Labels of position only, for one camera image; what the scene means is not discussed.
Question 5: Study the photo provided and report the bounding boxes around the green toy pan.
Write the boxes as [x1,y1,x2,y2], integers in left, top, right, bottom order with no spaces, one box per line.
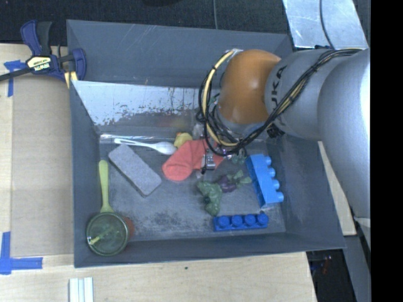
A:
[85,159,130,257]

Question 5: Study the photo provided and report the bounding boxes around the dark blue toy brick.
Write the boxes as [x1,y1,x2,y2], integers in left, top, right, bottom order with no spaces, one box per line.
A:
[212,212,270,233]

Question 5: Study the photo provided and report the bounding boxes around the grey sponge block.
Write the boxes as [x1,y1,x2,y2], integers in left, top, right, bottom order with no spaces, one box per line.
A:
[107,143,162,197]

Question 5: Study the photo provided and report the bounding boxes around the yellow toy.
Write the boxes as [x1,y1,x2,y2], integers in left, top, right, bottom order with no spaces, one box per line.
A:
[173,131,194,148]

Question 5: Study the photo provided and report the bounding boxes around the light blue toy brick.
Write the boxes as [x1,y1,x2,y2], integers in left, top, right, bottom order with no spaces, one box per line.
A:
[245,154,285,208]

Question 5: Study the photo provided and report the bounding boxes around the red round object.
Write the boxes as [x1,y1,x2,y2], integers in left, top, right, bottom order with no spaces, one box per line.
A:
[122,216,136,237]

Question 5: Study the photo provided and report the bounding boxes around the green toy figure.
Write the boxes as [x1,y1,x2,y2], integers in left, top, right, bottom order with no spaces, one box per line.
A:
[196,169,253,217]

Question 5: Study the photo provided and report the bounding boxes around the grey metal bin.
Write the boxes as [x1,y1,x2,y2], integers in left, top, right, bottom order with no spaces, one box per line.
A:
[65,19,348,269]

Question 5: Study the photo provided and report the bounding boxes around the white plastic spoon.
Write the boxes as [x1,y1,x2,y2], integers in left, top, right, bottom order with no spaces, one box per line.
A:
[113,137,178,156]

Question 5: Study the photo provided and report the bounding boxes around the orange-red cloth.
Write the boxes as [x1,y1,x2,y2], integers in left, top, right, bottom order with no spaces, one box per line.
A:
[161,139,225,182]

